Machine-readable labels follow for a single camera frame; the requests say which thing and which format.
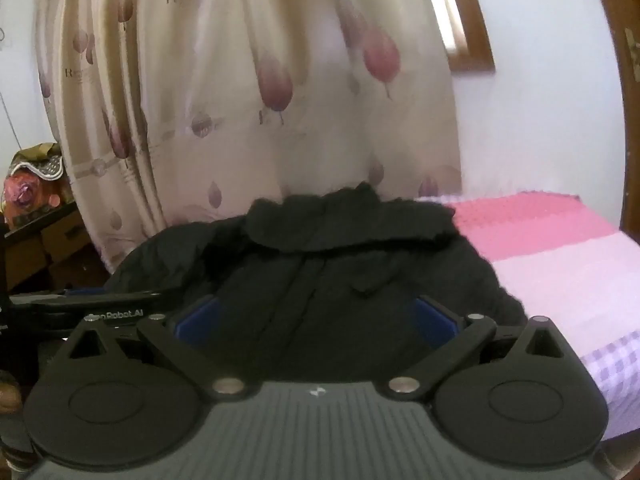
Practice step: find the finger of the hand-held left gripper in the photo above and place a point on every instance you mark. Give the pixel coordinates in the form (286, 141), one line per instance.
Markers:
(100, 298)

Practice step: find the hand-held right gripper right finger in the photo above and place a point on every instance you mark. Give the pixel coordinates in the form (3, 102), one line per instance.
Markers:
(436, 321)

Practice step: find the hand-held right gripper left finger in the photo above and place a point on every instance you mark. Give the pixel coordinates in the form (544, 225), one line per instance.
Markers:
(192, 325)

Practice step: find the black jacket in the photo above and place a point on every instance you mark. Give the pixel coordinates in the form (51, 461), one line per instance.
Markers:
(325, 280)

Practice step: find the wooden side cabinet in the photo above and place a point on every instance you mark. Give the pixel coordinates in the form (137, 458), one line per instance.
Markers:
(55, 247)

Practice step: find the pink floral bundle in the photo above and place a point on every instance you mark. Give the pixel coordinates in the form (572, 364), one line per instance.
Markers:
(30, 197)

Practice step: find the pink and purple checked blanket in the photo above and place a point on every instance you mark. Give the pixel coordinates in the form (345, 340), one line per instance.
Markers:
(560, 280)

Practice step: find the white lace cloth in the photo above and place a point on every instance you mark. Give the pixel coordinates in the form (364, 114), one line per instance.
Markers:
(37, 165)

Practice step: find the cream tulip print curtain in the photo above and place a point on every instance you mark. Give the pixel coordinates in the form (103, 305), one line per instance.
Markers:
(210, 85)

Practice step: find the brown wooden door frame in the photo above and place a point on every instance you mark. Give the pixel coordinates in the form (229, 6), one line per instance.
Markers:
(629, 110)

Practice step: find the brown wooden window frame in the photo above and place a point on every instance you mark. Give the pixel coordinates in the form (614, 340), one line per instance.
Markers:
(472, 20)

